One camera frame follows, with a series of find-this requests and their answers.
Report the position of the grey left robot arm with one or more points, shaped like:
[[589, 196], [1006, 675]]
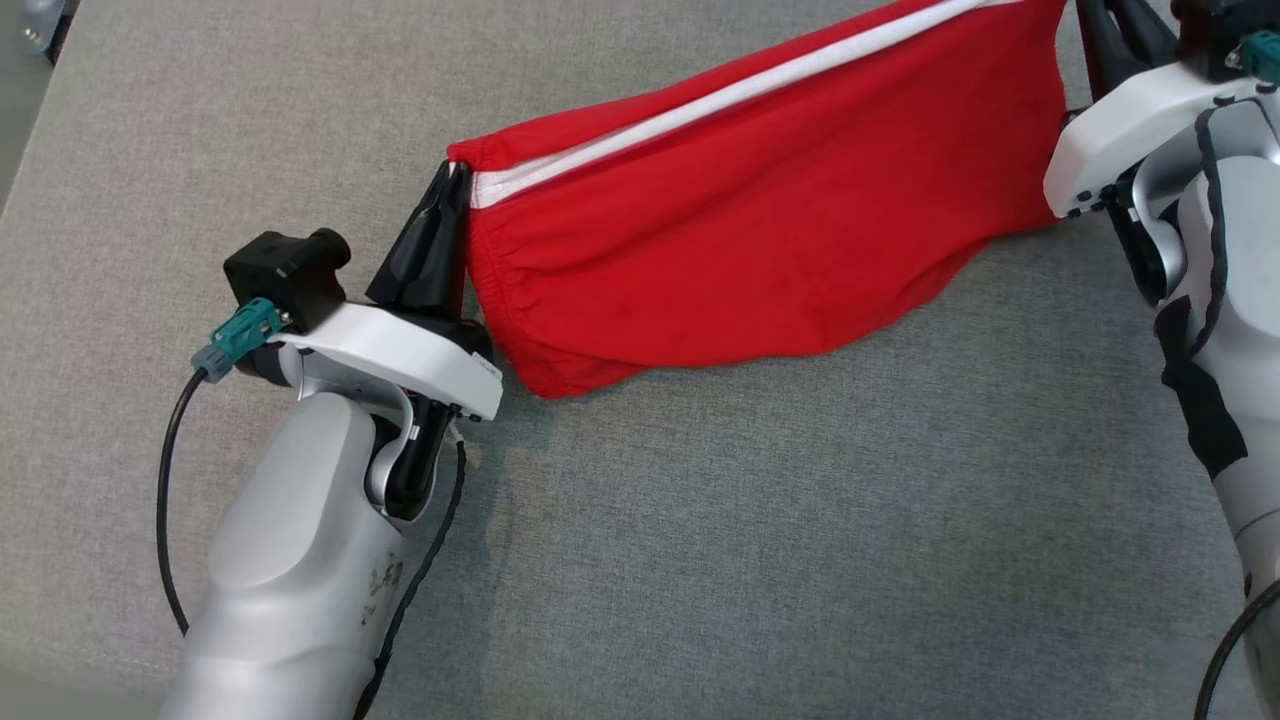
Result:
[[290, 560]]

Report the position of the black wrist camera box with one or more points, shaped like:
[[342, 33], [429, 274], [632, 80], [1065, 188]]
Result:
[[285, 270], [1210, 30]]

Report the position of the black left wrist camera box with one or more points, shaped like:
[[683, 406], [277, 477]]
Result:
[[285, 270]]

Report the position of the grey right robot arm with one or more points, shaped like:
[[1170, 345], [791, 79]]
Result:
[[1245, 260]]

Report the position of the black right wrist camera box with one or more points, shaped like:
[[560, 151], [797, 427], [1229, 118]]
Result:
[[1210, 30]]

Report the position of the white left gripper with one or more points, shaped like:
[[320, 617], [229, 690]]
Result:
[[410, 350]]

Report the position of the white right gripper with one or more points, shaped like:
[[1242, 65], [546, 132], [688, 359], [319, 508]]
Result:
[[1120, 130]]

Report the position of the red shorts with white stripe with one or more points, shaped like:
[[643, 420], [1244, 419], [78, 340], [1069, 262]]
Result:
[[750, 230]]

